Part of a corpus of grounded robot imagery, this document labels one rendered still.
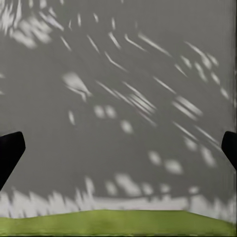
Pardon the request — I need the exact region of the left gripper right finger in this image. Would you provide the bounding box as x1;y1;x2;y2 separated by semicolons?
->
221;131;237;171

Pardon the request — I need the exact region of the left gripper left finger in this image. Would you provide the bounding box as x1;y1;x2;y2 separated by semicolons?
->
0;132;26;190

